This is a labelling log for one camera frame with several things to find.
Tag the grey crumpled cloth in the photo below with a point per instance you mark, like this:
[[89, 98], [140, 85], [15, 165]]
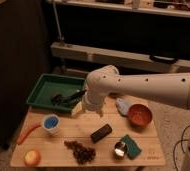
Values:
[[123, 106]]

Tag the green sponge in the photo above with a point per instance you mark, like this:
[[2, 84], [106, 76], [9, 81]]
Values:
[[133, 150]]

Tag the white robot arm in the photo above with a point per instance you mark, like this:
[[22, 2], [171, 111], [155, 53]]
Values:
[[171, 89]]

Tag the blue plastic cup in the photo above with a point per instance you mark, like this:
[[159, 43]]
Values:
[[50, 122]]

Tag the orange red bowl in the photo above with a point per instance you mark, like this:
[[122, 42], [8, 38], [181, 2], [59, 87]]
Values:
[[139, 115]]

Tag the orange carrot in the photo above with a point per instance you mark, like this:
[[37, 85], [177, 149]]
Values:
[[26, 133]]

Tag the dark brown rectangular block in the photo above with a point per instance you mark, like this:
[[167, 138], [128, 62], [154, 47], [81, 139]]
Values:
[[101, 133]]

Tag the wooden beam rail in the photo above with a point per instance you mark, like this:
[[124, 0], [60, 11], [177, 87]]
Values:
[[117, 58]]

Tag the black handled brush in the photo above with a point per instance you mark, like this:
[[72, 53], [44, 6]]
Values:
[[59, 98]]

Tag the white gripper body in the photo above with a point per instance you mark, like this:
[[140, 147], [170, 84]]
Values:
[[93, 102]]

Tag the wooden shelf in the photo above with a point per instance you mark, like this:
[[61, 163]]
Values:
[[126, 8]]

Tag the metal pole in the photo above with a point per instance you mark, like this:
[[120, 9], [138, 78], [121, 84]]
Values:
[[60, 35]]

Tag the white plastic cup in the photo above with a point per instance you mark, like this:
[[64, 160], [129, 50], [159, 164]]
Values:
[[54, 131]]

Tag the yellow red apple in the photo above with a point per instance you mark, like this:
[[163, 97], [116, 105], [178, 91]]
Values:
[[32, 158]]

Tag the green plastic tray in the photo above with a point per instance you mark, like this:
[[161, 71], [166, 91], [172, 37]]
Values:
[[48, 85]]

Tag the bunch of dark grapes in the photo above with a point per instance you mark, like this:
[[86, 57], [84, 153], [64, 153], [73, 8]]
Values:
[[81, 153]]

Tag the small metal cup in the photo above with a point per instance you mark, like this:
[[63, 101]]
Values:
[[120, 149]]

